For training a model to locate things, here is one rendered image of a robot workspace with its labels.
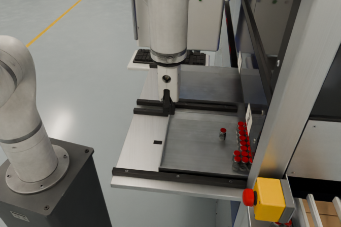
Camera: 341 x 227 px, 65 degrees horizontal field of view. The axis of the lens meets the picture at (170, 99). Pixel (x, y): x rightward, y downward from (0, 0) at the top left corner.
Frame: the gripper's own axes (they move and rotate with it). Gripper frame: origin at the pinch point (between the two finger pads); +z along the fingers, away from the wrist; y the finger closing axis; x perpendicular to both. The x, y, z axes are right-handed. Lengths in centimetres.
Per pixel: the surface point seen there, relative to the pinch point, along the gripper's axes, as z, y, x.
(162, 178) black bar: 21.0, -7.9, 1.3
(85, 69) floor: 110, 186, 112
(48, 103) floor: 110, 125, 125
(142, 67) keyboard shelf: 30, 68, 22
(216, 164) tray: 22.3, -0.6, -15.1
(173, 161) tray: 22.2, -0.7, -1.4
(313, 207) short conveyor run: 13.7, -18.0, -36.6
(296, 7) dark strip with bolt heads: -29.5, -4.7, -23.9
